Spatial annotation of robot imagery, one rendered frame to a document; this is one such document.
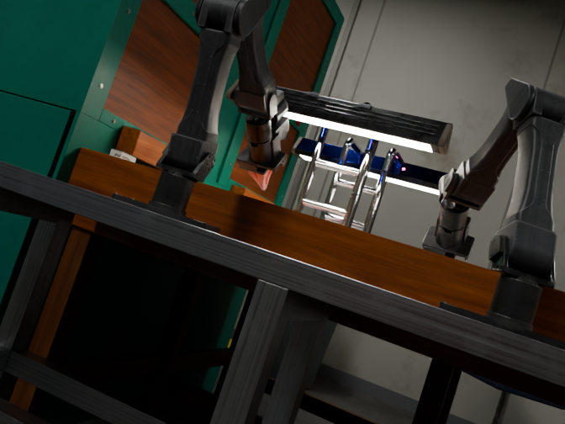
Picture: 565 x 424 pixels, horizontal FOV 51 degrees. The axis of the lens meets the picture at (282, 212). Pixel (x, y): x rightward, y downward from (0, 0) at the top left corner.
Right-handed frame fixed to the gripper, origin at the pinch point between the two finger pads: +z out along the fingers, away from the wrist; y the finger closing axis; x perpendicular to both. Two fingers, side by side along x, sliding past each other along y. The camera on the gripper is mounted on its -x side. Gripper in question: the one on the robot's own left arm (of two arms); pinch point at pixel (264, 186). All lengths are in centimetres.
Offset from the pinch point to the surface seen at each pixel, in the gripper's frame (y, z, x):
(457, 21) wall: 22, 87, -303
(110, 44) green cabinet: 41, -29, -2
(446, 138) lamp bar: -36.6, -7.4, -26.1
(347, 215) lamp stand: -14.0, 21.3, -20.3
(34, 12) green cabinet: 67, -32, -4
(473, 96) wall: -4, 120, -266
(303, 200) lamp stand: 0.3, 21.1, -20.9
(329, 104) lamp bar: -4.6, -7.9, -28.7
